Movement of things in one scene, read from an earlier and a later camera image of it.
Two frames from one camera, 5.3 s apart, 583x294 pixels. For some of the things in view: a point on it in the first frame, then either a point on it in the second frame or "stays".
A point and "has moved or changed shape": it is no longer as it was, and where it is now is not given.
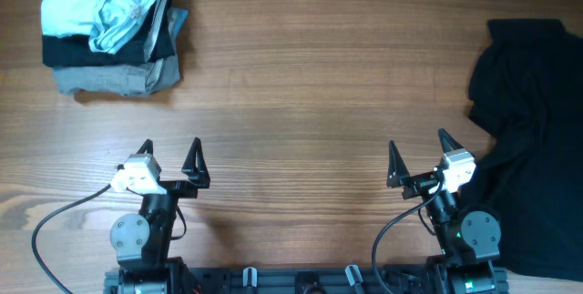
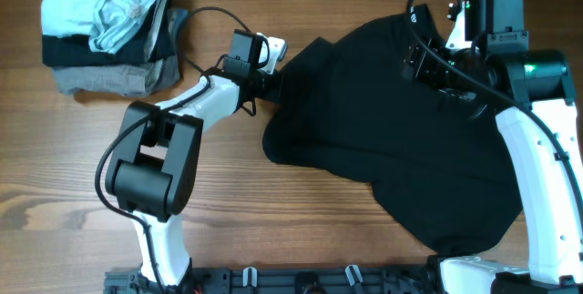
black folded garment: x=155 y=41 stays
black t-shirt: x=526 y=86 has moved or changed shape
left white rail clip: x=250 y=277 stays
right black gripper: x=396 y=172 to x=419 y=64
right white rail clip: x=353 y=274 stays
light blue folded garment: x=109 y=9 stays
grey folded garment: x=138 y=79 stays
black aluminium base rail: x=300 y=280 stays
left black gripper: x=197 y=175 to x=275 y=92
